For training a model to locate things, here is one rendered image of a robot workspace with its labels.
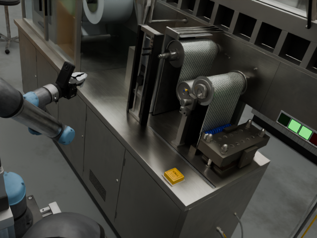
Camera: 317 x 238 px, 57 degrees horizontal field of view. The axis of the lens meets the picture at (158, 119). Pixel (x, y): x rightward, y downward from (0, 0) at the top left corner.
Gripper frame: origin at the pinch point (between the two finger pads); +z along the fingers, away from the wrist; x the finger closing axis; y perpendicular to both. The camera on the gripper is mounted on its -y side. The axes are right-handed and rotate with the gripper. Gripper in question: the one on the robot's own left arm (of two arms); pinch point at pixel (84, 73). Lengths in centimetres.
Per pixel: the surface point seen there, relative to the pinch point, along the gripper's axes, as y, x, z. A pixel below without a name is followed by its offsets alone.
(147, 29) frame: -22.0, 11.2, 30.3
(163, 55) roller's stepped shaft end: -14.1, 24.3, 29.3
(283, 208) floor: 105, 146, 121
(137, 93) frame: 15.6, 15.9, 31.6
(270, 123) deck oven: 96, 107, 239
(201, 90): -9, 50, 25
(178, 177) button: 23, 62, -1
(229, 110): 2, 66, 42
